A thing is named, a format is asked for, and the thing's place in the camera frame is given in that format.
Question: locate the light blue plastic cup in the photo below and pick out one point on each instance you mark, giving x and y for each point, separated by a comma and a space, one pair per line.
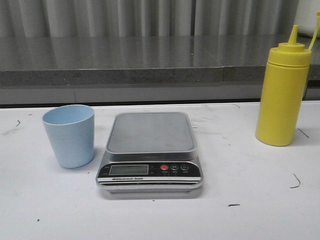
71, 131

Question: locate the yellow squeeze bottle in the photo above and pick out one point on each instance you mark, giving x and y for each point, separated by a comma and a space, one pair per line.
284, 86

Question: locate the silver electronic kitchen scale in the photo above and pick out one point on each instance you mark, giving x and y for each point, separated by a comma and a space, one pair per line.
151, 154

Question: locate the grey stone counter ledge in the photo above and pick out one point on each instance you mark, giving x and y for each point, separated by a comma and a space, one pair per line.
200, 61

